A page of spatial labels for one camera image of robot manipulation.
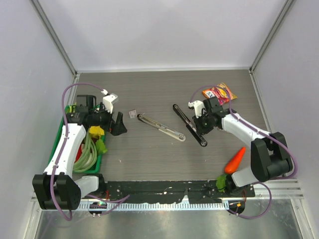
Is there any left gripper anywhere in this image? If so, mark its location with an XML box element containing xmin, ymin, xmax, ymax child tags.
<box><xmin>89</xmin><ymin>103</ymin><xmax>127</xmax><ymax>135</ymax></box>

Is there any orange toy carrot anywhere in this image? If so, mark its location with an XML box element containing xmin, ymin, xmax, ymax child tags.
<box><xmin>224</xmin><ymin>147</ymin><xmax>246</xmax><ymax>174</ymax></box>

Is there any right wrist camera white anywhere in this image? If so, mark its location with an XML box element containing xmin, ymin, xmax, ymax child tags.
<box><xmin>188</xmin><ymin>100</ymin><xmax>205</xmax><ymax>119</ymax></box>

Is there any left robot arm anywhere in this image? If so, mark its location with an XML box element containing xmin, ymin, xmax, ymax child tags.
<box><xmin>32</xmin><ymin>94</ymin><xmax>127</xmax><ymax>210</ymax></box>

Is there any red toy chili pepper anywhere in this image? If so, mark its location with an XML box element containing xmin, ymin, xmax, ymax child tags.
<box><xmin>75</xmin><ymin>145</ymin><xmax>82</xmax><ymax>161</ymax></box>

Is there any green plastic tray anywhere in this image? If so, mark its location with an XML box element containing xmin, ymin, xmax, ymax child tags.
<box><xmin>47</xmin><ymin>105</ymin><xmax>108</xmax><ymax>173</ymax></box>

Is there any green toy leaf sprig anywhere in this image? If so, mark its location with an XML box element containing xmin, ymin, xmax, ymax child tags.
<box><xmin>95</xmin><ymin>139</ymin><xmax>108</xmax><ymax>155</ymax></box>

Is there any white slotted cable duct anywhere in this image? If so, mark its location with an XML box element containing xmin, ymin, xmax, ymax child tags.
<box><xmin>42</xmin><ymin>201</ymin><xmax>229</xmax><ymax>211</ymax></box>

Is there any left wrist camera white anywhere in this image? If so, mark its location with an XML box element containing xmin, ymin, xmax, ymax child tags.
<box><xmin>101</xmin><ymin>89</ymin><xmax>118</xmax><ymax>114</ymax></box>

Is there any yellow white toy cabbage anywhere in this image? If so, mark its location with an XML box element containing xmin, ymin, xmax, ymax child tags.
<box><xmin>89</xmin><ymin>126</ymin><xmax>105</xmax><ymax>139</ymax></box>

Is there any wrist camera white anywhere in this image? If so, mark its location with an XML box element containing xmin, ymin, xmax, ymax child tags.
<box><xmin>101</xmin><ymin>89</ymin><xmax>118</xmax><ymax>114</ymax></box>
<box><xmin>188</xmin><ymin>100</ymin><xmax>205</xmax><ymax>119</ymax></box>

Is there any red white staple box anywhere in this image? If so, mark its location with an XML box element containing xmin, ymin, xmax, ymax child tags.
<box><xmin>129</xmin><ymin>110</ymin><xmax>137</xmax><ymax>119</ymax></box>

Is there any orange candy bag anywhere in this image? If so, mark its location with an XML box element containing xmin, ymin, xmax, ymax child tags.
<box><xmin>202</xmin><ymin>83</ymin><xmax>237</xmax><ymax>105</ymax></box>

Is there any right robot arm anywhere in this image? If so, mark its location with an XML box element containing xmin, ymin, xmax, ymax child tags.
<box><xmin>188</xmin><ymin>98</ymin><xmax>294</xmax><ymax>197</ymax></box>

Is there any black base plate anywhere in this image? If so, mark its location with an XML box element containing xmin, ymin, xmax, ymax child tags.
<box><xmin>105</xmin><ymin>180</ymin><xmax>255</xmax><ymax>204</ymax></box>

